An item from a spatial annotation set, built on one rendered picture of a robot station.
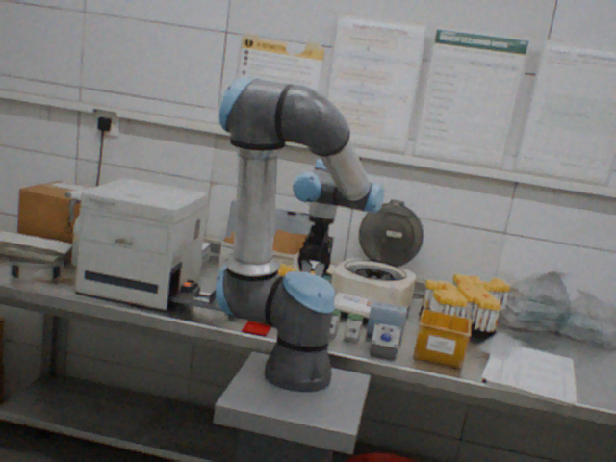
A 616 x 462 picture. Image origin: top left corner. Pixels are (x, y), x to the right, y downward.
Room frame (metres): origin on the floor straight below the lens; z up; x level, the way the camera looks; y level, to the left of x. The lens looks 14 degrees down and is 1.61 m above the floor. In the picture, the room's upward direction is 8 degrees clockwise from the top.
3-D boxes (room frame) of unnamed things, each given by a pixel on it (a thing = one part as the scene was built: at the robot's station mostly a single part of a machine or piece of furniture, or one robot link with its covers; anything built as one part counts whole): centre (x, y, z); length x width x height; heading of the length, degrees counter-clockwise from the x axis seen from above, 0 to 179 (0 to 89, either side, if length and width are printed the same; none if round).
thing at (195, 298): (1.87, 0.28, 0.92); 0.21 x 0.07 x 0.05; 81
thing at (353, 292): (2.12, -0.24, 0.94); 0.30 x 0.24 x 0.12; 162
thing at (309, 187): (1.76, -0.02, 1.30); 0.11 x 0.11 x 0.08; 68
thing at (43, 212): (2.36, 0.79, 0.97); 0.31 x 0.23 x 0.18; 74
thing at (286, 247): (2.23, 0.11, 0.95); 0.29 x 0.25 x 0.15; 171
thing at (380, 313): (1.86, -0.26, 0.92); 0.10 x 0.07 x 0.10; 83
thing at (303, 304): (1.46, -0.02, 1.08); 0.13 x 0.12 x 0.14; 68
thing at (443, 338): (1.81, -0.41, 0.92); 0.13 x 0.13 x 0.10; 78
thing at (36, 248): (2.16, 0.87, 0.90); 0.25 x 0.11 x 0.05; 81
